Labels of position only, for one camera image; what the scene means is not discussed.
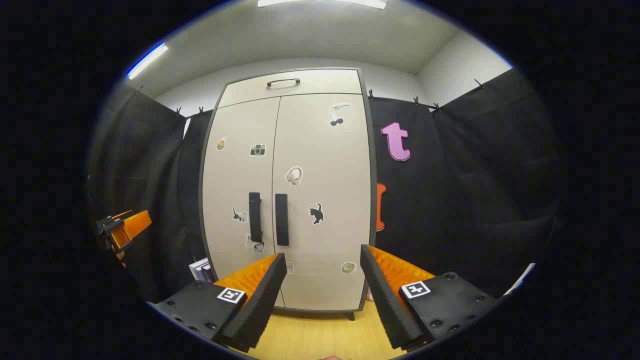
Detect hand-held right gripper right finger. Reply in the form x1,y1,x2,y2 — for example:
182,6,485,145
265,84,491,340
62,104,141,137
360,244,501,352

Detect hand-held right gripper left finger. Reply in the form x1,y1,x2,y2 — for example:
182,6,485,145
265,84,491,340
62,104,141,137
152,252,288,353

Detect cabinet door with camera sticker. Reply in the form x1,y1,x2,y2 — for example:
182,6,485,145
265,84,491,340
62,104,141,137
201,96,281,308

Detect beige double-door shoe cabinet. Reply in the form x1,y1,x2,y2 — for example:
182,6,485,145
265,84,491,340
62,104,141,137
199,67,377,321

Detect cabinet door with headphone sticker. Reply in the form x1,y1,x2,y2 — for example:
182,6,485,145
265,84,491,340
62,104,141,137
272,93,373,313

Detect black backdrop cloth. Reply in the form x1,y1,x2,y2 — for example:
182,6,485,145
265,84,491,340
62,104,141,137
87,67,558,306

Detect long ceiling light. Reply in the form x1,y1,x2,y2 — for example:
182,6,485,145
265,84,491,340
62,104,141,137
126,42,169,81
256,0,388,11

